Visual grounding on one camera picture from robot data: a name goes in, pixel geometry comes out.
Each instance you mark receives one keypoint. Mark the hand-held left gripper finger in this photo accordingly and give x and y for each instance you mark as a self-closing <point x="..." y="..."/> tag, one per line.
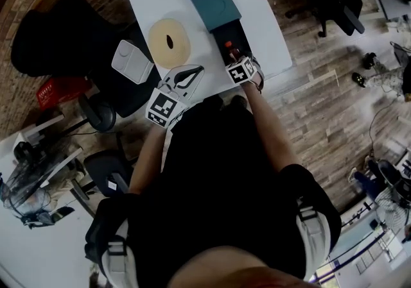
<point x="196" y="78"/>
<point x="175" y="72"/>

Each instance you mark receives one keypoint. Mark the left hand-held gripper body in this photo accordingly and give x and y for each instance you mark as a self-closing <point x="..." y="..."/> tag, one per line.
<point x="160" y="105"/>

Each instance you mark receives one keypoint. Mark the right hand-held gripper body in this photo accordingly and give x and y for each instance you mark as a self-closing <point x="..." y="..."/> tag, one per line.
<point x="239" y="72"/>

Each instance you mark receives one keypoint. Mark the small red bottle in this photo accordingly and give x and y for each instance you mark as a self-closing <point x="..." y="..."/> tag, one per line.
<point x="230" y="47"/>

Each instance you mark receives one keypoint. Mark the teal sliding box with bottle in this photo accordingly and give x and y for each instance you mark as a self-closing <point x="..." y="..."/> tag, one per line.
<point x="212" y="1"/>

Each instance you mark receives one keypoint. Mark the person's left forearm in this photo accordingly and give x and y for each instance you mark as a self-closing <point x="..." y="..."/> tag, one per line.
<point x="146" y="161"/>

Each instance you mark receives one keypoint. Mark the person's right forearm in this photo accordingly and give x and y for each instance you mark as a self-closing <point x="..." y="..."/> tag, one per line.
<point x="273" y="132"/>

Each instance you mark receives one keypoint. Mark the beige tape roll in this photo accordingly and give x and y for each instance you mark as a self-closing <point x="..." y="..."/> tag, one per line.
<point x="160" y="52"/>

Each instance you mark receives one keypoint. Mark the person's right shoe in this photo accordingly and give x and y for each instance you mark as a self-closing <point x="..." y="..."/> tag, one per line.
<point x="239" y="102"/>

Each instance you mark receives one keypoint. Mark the person's shoe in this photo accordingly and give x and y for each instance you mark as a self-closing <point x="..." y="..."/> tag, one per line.
<point x="215" y="102"/>
<point x="239" y="102"/>

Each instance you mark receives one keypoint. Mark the person's left shoe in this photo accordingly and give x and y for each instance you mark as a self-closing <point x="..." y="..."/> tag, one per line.
<point x="215" y="102"/>

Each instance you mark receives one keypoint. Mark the white square device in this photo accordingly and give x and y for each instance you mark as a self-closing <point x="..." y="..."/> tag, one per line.
<point x="130" y="62"/>

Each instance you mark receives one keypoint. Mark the black chair with white label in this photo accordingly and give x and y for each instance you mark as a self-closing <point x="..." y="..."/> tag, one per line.
<point x="102" y="171"/>

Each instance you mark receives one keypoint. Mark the person's black shirt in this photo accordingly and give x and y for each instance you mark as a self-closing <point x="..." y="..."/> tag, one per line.
<point x="221" y="184"/>

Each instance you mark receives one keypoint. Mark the red plastic crate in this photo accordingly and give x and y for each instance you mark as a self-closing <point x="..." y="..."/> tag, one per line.
<point x="57" y="92"/>

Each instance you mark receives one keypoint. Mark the large black office chair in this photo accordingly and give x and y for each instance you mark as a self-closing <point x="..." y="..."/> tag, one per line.
<point x="67" y="43"/>

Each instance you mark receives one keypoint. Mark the person's face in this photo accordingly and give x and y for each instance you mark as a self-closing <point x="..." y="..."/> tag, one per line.
<point x="234" y="269"/>

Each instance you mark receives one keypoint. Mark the long white desk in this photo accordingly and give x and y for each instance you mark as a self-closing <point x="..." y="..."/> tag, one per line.
<point x="38" y="258"/>

